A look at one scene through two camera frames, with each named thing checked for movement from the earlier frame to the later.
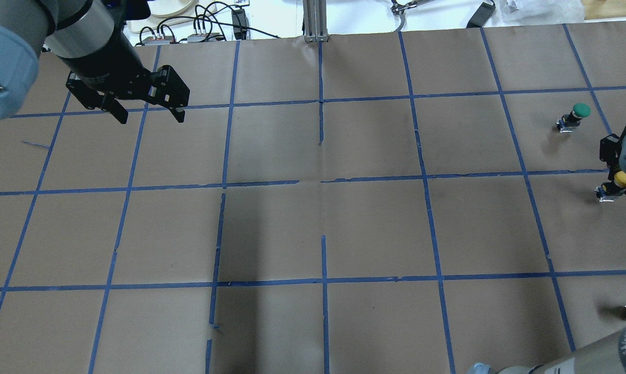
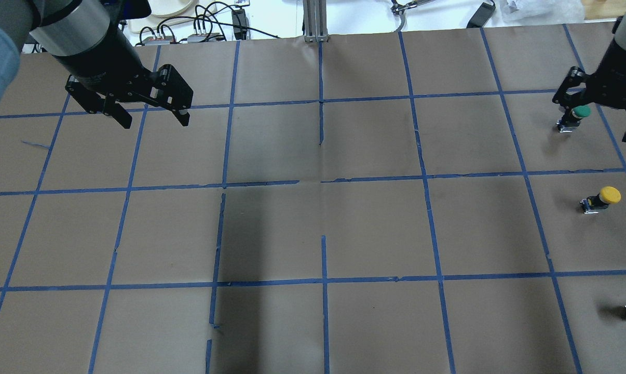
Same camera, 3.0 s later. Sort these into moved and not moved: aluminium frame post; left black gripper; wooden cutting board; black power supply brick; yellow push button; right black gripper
Moved: right black gripper; yellow push button
Not moved: black power supply brick; aluminium frame post; left black gripper; wooden cutting board
